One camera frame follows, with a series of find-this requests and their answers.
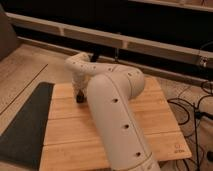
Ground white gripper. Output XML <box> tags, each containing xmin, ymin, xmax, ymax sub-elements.
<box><xmin>72</xmin><ymin>79</ymin><xmax>89</xmax><ymax>96</ymax></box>

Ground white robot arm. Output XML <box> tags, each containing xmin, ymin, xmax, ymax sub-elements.
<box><xmin>66</xmin><ymin>53</ymin><xmax>161</xmax><ymax>171</ymax></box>

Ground dark floor mat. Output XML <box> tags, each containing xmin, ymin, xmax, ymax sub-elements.
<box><xmin>0</xmin><ymin>82</ymin><xmax>54</xmax><ymax>170</ymax></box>

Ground black floor cables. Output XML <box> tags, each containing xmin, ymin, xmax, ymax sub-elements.
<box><xmin>166</xmin><ymin>79</ymin><xmax>213</xmax><ymax>171</ymax></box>

